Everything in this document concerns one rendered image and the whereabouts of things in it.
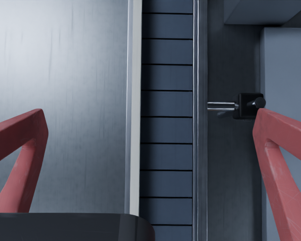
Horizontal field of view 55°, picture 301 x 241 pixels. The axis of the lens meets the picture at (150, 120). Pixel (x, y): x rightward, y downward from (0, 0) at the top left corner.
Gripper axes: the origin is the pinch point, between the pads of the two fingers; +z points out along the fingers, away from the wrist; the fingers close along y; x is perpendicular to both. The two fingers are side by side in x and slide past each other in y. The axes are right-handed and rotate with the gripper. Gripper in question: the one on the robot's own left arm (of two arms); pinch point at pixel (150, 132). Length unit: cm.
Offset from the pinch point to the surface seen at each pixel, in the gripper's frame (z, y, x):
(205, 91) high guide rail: 19.8, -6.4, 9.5
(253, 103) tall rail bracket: 16.5, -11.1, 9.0
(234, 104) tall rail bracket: 19.0, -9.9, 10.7
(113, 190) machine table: 21.2, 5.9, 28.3
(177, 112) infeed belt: 25.0, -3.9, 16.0
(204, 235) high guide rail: 9.4, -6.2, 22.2
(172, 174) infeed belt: 19.3, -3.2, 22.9
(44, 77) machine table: 32.5, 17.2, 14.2
